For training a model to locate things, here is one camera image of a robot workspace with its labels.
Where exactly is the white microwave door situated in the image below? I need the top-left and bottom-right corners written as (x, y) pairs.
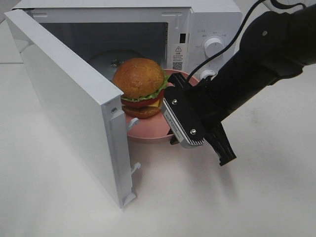
top-left (5, 9), bottom-right (136, 207)

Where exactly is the burger with lettuce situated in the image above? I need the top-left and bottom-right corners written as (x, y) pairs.
top-left (113, 58), bottom-right (169, 119)

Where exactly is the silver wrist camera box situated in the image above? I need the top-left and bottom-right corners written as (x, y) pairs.
top-left (161, 86), bottom-right (205, 148)

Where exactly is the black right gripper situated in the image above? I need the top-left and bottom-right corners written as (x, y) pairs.
top-left (168, 73), bottom-right (236, 166)

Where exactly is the white microwave oven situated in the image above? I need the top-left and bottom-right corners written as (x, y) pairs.
top-left (11, 0), bottom-right (242, 72)

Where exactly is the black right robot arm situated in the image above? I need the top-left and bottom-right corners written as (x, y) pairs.
top-left (162, 5), bottom-right (316, 165)

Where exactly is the white upper power knob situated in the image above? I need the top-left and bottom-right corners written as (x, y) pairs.
top-left (203, 36), bottom-right (224, 58)

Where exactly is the white timer knob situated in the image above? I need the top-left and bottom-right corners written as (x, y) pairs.
top-left (199, 69), bottom-right (217, 80)

